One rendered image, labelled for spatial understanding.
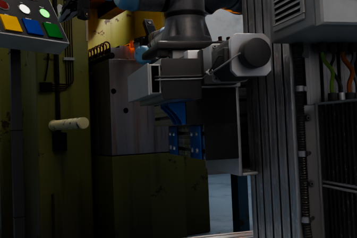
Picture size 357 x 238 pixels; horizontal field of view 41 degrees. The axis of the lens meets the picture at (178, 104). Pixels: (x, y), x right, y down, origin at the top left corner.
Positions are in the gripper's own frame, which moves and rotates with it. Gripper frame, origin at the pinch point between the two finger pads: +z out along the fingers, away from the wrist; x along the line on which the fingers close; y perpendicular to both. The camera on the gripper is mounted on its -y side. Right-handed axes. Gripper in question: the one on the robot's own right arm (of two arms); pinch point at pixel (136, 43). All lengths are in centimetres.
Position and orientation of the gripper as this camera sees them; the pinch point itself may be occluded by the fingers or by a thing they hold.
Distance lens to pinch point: 233.6
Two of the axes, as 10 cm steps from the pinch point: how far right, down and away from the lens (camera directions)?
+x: 8.7, -0.1, 4.9
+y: 0.4, 10.0, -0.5
